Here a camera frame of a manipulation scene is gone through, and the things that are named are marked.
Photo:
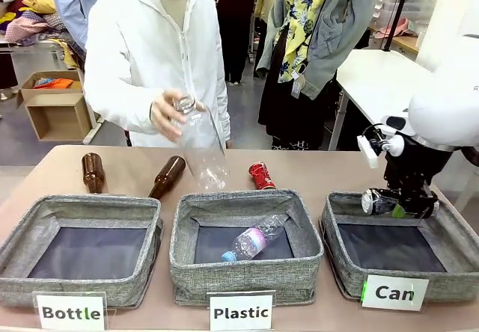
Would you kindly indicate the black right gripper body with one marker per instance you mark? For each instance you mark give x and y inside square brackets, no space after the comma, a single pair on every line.
[413,176]

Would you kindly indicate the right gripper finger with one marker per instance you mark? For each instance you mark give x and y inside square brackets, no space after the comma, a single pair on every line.
[399,210]
[395,191]

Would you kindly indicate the black silver drink can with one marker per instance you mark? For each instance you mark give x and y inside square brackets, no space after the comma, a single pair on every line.
[378,201]

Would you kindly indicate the large clear plastic bottle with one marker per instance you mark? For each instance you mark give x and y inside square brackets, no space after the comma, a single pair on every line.
[204,149]

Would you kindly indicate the person's right forearm white sleeve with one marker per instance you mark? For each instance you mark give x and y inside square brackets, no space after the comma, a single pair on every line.
[119,92]

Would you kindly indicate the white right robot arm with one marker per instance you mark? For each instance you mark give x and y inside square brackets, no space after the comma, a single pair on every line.
[445,107]

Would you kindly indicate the white sign reading Can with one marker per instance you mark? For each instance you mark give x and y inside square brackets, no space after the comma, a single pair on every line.
[394,292]

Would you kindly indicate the grey fabric basket can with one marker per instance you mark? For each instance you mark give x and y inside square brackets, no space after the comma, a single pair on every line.
[449,279]

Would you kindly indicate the red drink can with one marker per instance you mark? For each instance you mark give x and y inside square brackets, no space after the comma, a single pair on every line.
[262,176]

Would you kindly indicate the grey fabric basket plastic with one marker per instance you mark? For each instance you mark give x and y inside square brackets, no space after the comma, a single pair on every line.
[243,277]

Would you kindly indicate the grey fabric basket bottle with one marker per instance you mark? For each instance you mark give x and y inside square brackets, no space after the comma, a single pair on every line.
[78,276]

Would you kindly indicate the person's right hand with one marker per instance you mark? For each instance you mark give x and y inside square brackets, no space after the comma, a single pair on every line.
[162,117]

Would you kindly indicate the white table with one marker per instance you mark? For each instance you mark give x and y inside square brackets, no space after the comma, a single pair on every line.
[374,81]

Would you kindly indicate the paper garment tag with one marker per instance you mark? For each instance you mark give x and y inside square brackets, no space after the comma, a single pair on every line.
[297,85]

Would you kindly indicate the small plastic bottle blue cap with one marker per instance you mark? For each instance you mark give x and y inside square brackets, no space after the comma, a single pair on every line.
[252,240]

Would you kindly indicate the pink cloth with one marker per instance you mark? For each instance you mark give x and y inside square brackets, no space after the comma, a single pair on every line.
[393,28]

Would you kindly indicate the black stand pole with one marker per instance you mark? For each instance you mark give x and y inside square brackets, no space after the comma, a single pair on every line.
[398,6]

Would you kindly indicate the person in yellow floral shirt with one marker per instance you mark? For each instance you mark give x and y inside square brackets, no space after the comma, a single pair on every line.
[318,29]

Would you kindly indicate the white sign reading Plastic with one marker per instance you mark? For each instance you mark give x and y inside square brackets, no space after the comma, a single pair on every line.
[241,312]

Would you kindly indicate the brown glass bottle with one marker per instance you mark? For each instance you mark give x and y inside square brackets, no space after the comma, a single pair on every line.
[166,176]
[93,173]

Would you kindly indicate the person in white jacket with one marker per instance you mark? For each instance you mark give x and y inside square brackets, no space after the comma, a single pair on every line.
[149,48]

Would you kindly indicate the white sign reading Bottle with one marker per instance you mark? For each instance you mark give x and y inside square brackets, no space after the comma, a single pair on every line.
[71,312]

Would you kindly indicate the open cardboard box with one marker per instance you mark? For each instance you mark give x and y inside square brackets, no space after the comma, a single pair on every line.
[52,85]

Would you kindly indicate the pile of colourful clothes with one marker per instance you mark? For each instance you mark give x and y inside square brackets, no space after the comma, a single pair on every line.
[30,18]

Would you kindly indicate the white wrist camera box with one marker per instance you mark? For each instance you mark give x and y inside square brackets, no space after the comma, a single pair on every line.
[368,152]

